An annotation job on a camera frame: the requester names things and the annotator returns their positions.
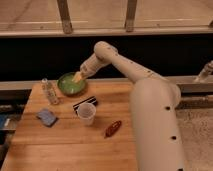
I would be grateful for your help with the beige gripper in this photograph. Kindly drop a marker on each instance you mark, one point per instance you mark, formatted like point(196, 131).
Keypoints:
point(87, 69)

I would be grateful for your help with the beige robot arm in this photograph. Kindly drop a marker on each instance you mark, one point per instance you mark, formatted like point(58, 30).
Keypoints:
point(153, 100)

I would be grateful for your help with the clear plastic bottle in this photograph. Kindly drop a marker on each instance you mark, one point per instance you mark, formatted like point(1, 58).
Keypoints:
point(49, 92)

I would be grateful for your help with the green bowl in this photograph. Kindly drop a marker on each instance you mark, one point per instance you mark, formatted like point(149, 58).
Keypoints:
point(68, 87)

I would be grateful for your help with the translucent plastic cup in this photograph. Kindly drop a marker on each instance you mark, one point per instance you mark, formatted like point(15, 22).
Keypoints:
point(86, 112)

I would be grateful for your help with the blue sponge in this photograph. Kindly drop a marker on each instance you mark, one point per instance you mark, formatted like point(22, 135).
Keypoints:
point(46, 117)

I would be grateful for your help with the left metal window post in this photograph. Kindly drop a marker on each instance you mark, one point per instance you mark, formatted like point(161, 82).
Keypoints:
point(65, 16)

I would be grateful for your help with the metal window post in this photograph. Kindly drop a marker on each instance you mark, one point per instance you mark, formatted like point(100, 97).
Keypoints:
point(130, 15)
point(65, 16)

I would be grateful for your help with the right metal window post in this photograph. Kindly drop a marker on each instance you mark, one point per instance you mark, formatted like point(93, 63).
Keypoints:
point(130, 15)

